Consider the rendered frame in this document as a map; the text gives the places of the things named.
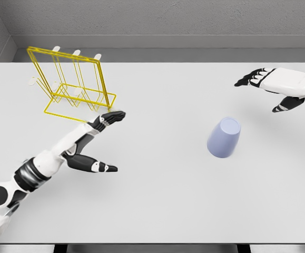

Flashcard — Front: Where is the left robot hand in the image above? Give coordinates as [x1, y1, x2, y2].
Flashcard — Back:
[50, 110, 126, 173]

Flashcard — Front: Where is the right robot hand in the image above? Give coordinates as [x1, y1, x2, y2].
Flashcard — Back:
[234, 67, 305, 113]

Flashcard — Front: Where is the lavender plastic cup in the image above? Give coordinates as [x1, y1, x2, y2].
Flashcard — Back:
[206, 116, 242, 159]

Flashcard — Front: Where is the yellow wire cup holder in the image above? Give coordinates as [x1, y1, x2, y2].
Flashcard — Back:
[26, 45, 117, 124]

